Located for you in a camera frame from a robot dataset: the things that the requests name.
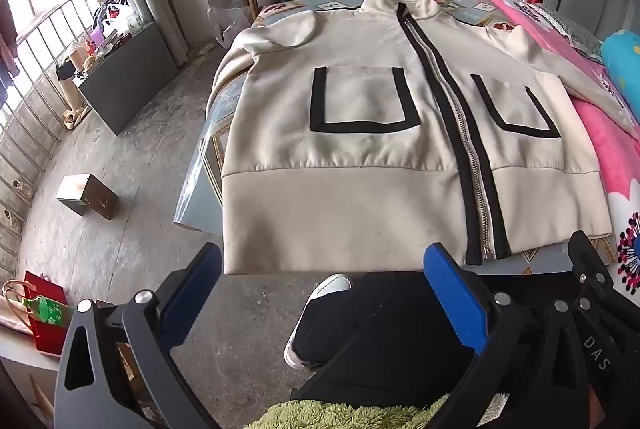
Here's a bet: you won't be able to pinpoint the table with patterned tablecloth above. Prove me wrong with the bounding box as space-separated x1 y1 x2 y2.
172 0 626 280

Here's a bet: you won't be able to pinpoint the beige slippers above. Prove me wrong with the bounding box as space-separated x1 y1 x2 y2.
62 106 92 130

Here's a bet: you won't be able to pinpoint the green fuzzy cloth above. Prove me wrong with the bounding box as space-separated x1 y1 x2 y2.
260 396 451 429

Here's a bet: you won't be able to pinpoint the small brown box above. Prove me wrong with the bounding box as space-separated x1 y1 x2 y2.
56 174 120 221

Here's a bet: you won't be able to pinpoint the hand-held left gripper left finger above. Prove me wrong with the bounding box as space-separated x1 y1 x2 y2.
54 241 223 429

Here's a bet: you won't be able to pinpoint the white plastic bag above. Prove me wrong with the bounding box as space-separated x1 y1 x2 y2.
105 5 143 36

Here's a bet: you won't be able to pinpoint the teal pillow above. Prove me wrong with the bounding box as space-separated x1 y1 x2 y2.
601 31 640 107

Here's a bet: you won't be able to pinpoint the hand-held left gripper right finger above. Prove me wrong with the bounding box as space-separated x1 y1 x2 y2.
422 243 593 429

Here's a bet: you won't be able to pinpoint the metal window railing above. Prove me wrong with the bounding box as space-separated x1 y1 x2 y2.
0 0 108 270

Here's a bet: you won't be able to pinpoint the beige handle bag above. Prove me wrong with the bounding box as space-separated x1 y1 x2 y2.
0 279 36 336

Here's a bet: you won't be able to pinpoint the pink floral blanket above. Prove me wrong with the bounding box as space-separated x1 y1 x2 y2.
470 0 640 295

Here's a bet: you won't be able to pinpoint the cream jacket with black trim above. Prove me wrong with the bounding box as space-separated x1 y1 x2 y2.
206 0 640 277

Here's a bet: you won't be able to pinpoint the clear plastic bag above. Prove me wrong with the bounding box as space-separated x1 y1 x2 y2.
207 0 251 50

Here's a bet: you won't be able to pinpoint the green bottle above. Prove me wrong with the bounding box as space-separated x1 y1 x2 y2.
15 294 76 327

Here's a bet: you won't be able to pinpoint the dark grey cabinet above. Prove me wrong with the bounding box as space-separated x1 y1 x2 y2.
75 21 181 134

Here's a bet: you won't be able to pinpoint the person's white shoe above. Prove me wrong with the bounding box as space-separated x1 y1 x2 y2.
306 274 353 305
284 329 326 370

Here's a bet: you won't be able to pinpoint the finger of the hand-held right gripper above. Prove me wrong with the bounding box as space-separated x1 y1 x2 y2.
567 231 621 305

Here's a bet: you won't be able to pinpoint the dark hanging garment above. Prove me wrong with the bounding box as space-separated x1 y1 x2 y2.
0 0 21 80

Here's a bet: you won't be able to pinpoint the grey lace cloth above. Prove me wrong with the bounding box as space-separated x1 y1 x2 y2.
530 3 602 60

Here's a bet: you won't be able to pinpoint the red gift bag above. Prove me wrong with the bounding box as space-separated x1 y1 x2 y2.
22 271 71 357

